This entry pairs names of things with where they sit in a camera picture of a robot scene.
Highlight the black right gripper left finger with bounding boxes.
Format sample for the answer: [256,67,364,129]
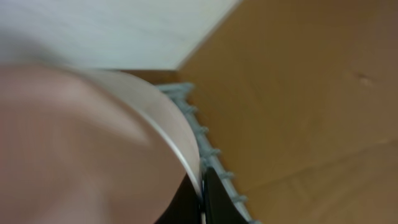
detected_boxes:
[155,175,201,224]

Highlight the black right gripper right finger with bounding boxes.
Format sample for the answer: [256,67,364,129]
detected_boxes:
[203,167,249,224]

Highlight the grey dishwasher rack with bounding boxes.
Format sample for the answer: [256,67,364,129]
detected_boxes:
[156,83,259,224]

